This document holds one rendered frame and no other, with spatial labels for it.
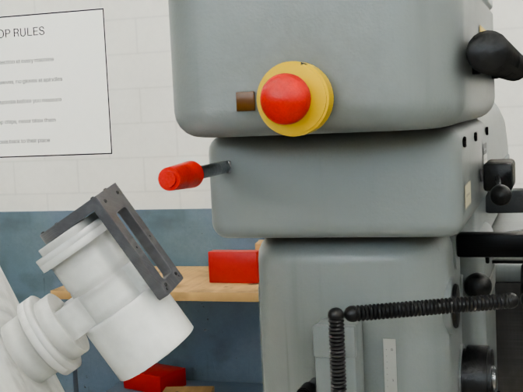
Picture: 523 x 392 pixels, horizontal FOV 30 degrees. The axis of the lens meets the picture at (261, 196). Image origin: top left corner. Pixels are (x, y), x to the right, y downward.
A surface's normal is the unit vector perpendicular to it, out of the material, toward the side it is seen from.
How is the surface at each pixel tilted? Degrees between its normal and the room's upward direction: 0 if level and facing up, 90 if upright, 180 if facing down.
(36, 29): 90
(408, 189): 90
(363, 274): 90
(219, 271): 90
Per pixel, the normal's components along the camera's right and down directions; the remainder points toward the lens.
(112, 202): 0.78, -0.51
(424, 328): 0.38, 0.07
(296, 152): -0.29, 0.10
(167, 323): 0.63, -0.37
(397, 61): 0.00, 0.09
